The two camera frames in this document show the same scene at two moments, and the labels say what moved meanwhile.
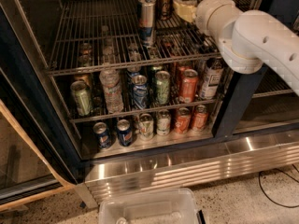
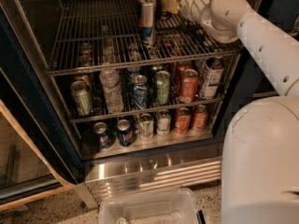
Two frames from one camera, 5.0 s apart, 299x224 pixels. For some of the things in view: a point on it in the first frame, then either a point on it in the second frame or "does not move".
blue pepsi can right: (124, 133) does not move
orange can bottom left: (183, 119) does not move
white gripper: (204, 12) to (188, 4)
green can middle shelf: (163, 86) does not move
